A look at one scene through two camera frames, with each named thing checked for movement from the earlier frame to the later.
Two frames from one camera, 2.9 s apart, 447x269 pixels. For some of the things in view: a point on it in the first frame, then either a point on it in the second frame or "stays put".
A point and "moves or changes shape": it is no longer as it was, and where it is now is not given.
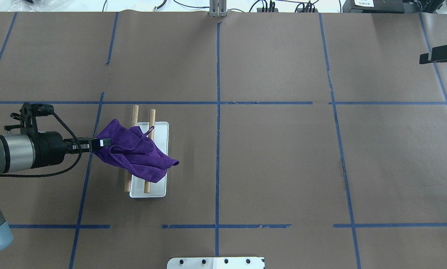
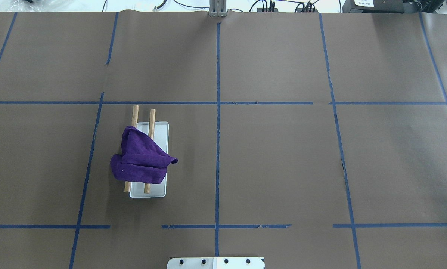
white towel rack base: [158, 189] stays put
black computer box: [373, 6] stays put
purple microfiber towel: [132, 149] moves or changes shape
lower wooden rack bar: [152, 125] stays put
